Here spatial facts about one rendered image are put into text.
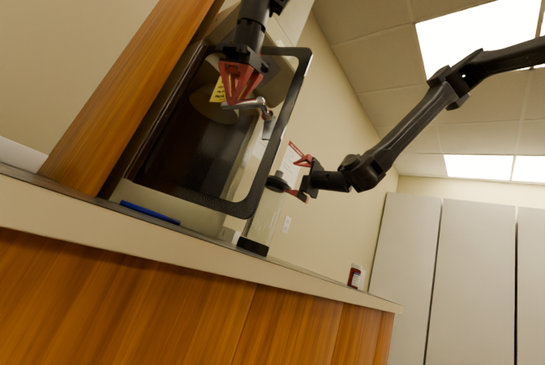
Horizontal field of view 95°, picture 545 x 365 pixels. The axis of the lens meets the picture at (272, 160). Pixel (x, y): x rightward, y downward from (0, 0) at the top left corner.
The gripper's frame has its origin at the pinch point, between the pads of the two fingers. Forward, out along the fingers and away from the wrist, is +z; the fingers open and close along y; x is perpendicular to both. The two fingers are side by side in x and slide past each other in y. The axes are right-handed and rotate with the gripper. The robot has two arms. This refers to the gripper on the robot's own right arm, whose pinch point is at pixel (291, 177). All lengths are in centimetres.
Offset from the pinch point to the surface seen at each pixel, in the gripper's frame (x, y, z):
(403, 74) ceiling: -112, 143, 7
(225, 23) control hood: 39.5, 26.5, 5.3
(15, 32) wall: 71, 9, 55
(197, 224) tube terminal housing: 17.9, -23.0, 12.4
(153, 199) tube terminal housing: 32.3, -21.1, 12.5
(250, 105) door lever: 36.2, 0.0, -13.7
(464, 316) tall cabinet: -270, -22, -36
